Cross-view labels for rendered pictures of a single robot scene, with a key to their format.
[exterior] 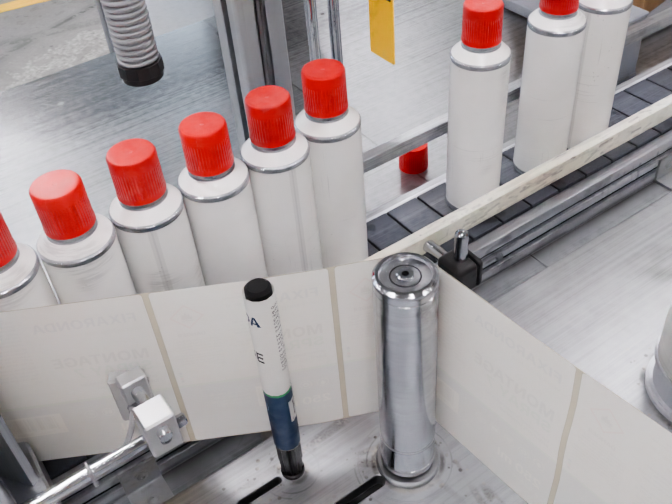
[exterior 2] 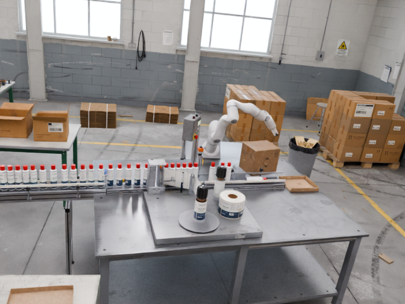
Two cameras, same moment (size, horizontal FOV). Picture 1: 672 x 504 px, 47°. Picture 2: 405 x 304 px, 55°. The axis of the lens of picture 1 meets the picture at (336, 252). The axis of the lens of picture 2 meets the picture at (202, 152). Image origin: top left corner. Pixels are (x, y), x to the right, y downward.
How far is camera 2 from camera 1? 2.81 m
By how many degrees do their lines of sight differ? 23
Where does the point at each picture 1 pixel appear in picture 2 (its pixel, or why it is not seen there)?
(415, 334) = (191, 178)
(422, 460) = (190, 192)
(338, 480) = (184, 193)
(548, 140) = not seen: hidden behind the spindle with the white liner
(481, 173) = (210, 179)
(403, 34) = not seen: hidden behind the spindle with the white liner
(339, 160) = (194, 171)
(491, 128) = (212, 174)
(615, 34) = (228, 170)
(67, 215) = (172, 165)
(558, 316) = (210, 192)
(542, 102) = not seen: hidden behind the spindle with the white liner
